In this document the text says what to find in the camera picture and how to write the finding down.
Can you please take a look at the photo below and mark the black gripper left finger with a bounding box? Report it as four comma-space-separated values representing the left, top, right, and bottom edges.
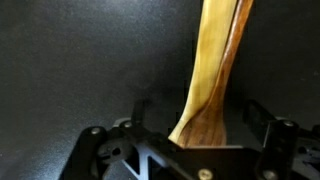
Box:
61, 99, 201, 180

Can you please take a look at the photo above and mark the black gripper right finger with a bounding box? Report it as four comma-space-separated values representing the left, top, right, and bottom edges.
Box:
242, 99, 320, 180

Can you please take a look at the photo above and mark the two-tone wooden spoon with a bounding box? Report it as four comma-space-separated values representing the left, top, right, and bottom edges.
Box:
168, 0, 255, 149

